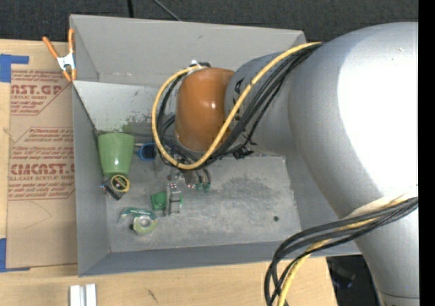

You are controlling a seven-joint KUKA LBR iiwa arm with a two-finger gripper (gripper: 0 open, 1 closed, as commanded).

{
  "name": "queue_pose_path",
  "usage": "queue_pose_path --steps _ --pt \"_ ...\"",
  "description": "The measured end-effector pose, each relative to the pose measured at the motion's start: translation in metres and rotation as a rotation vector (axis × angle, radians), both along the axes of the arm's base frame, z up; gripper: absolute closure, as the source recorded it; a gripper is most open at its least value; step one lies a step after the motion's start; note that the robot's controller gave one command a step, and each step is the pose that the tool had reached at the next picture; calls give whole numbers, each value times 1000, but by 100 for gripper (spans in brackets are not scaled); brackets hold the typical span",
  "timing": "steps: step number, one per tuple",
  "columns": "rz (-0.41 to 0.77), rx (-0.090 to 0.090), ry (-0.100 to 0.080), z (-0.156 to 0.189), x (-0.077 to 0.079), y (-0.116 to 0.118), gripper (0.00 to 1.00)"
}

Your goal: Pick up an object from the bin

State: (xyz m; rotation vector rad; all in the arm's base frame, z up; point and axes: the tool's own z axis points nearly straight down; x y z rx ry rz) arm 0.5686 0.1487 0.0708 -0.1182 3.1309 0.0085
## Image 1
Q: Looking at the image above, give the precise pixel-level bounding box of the small green block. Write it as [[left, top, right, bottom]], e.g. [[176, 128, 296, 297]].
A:
[[150, 191, 168, 212]]

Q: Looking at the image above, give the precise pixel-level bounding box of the green cup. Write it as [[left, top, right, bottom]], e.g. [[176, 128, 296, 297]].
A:
[[97, 132, 136, 177]]

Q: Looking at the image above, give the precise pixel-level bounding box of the brown cardboard board, red print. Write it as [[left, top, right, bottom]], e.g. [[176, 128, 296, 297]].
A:
[[0, 38, 80, 270]]

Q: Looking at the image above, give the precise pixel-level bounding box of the small blue cup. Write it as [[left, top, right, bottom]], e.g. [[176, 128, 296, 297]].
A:
[[137, 142, 158, 162]]

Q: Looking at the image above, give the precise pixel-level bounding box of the black and yellow tape measure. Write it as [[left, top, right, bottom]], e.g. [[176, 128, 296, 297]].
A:
[[100, 174, 132, 201]]

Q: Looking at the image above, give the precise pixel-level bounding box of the grey metal bin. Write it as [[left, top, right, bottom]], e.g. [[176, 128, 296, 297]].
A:
[[69, 14, 362, 277]]

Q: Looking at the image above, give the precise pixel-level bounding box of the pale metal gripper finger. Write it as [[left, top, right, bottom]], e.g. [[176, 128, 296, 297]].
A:
[[164, 183, 173, 217], [171, 183, 184, 215]]

